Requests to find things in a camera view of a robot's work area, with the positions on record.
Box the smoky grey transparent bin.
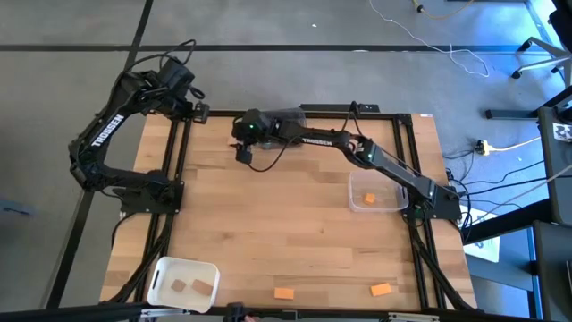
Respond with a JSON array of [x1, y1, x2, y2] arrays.
[[263, 108, 307, 149]]

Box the white floor cable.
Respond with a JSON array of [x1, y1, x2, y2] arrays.
[[368, 0, 492, 79]]

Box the silver metal bracket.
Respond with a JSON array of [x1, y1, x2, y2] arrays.
[[139, 307, 192, 319], [387, 311, 442, 322]]

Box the white paper sheet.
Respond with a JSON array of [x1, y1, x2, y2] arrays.
[[462, 205, 501, 264]]

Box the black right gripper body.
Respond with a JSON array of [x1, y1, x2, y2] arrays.
[[231, 108, 273, 147]]

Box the light grey cable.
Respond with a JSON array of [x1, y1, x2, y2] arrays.
[[473, 164, 572, 225]]

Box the black beam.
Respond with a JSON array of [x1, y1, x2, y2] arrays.
[[459, 199, 551, 245]]

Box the yellow floor cable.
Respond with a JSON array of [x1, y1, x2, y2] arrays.
[[410, 0, 475, 21]]

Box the white plastic bin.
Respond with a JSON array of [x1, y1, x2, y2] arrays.
[[147, 256, 222, 314]]

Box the black floor cable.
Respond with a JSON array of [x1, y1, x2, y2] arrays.
[[464, 158, 547, 198]]

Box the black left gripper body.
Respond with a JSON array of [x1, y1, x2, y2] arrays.
[[174, 96, 198, 125]]

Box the clear plastic bin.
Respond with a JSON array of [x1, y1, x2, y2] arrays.
[[348, 169, 410, 214]]

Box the black aluminium table frame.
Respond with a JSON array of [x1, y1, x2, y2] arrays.
[[100, 108, 477, 314]]

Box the black camera gantry frame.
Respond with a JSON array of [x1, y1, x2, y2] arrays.
[[0, 300, 572, 322]]

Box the grey chair base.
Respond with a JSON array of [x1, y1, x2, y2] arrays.
[[510, 37, 572, 89]]

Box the black white marker tag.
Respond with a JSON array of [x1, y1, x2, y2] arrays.
[[551, 122, 572, 143]]

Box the black chair seat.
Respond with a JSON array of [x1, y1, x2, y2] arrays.
[[547, 0, 572, 41]]

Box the grey cabinet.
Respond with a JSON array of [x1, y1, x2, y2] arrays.
[[535, 105, 572, 227], [531, 221, 572, 322]]

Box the cream power cable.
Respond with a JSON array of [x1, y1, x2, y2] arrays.
[[490, 136, 543, 153]]

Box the black floor stand bar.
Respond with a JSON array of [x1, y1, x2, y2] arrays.
[[484, 84, 572, 121]]

